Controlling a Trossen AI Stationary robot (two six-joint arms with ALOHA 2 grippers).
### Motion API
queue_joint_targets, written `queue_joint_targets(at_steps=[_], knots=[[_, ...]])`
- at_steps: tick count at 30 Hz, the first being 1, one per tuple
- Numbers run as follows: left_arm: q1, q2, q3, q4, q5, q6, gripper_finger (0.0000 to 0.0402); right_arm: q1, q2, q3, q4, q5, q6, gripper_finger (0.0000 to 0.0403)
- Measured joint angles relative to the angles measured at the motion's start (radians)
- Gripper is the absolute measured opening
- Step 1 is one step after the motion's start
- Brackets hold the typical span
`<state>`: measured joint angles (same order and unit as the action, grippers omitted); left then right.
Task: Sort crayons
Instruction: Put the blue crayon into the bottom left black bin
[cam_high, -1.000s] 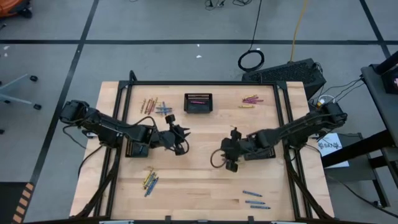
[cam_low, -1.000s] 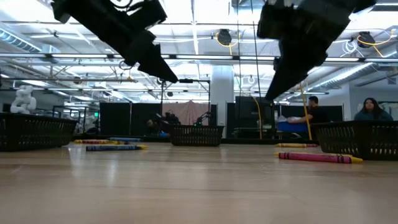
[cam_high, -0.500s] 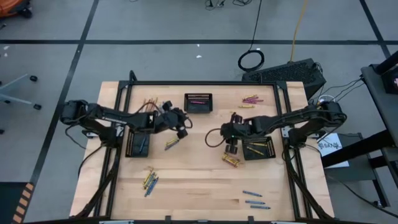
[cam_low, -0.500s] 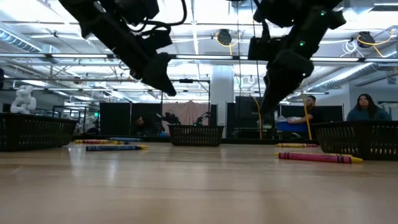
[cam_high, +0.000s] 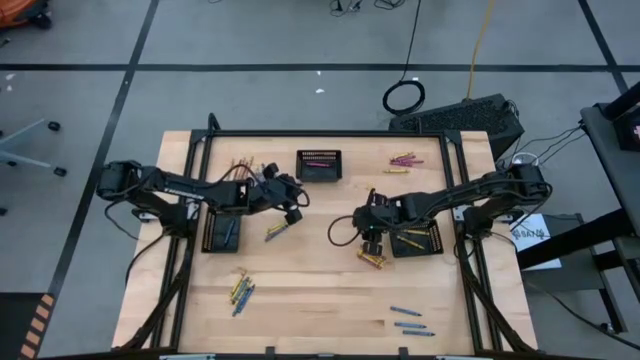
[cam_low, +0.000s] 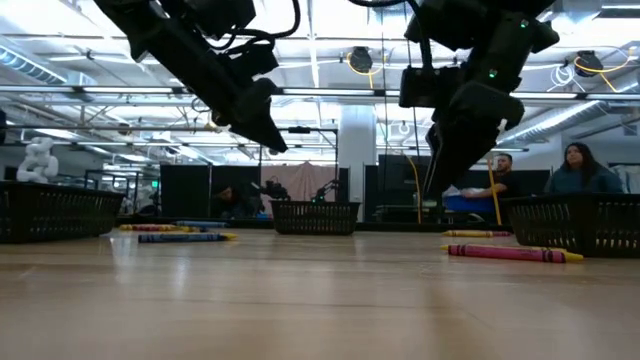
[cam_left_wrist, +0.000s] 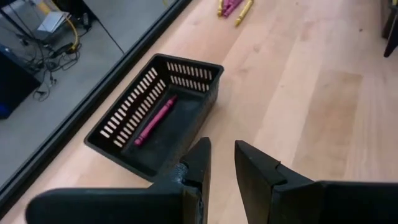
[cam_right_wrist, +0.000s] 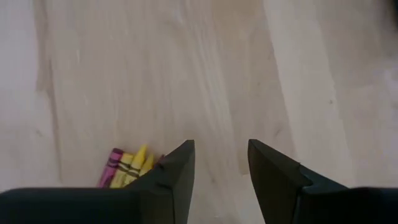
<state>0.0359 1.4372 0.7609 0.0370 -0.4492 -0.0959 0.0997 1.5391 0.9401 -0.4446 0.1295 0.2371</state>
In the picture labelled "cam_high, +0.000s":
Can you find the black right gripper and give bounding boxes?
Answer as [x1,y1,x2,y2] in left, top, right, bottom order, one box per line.
[351,187,401,257]

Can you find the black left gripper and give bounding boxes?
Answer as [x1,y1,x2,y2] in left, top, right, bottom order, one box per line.
[248,162,307,227]

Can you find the black plastic mesh basket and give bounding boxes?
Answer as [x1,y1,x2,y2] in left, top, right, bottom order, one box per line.
[294,148,344,183]
[200,207,243,254]
[388,219,445,259]

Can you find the black computer tower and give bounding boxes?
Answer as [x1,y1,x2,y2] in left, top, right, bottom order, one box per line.
[388,93,526,161]

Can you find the white paper sign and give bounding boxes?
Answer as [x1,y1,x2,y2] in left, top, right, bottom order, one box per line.
[508,213,564,272]

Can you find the grey cart platform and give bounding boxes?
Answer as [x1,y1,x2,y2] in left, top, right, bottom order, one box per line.
[519,213,629,334]

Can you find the black side table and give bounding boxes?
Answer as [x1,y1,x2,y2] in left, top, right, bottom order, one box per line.
[516,102,640,334]

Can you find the black monitor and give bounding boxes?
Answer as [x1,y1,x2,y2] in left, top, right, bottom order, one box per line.
[602,82,640,152]

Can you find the black orange striped mat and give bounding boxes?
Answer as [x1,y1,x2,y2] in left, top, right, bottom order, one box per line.
[0,292,56,360]

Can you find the orange wheeled object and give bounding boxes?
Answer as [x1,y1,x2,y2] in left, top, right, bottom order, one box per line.
[0,0,54,30]

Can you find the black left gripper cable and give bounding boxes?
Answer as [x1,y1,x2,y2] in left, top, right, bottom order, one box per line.
[212,163,312,209]

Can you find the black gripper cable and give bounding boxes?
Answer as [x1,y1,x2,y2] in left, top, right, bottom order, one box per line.
[327,213,362,248]
[212,163,312,209]

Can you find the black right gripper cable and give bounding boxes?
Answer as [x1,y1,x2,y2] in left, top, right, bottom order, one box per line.
[327,213,362,248]

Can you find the black aluminium table frame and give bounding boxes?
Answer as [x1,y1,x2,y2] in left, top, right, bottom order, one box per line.
[112,112,539,360]

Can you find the black coiled cable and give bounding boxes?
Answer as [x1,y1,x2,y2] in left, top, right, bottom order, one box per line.
[381,0,427,117]

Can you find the black arm base cable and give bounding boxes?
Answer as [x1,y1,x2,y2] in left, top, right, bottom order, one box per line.
[123,230,169,287]

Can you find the yellow cable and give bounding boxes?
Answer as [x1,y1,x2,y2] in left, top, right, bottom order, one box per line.
[464,0,497,100]

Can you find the black computer cables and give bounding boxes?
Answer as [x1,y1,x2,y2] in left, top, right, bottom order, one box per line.
[519,124,586,166]

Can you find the black tangled cables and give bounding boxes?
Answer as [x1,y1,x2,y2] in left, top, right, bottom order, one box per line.
[327,0,409,17]

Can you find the black floor cable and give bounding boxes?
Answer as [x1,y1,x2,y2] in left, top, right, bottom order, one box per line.
[523,280,640,352]

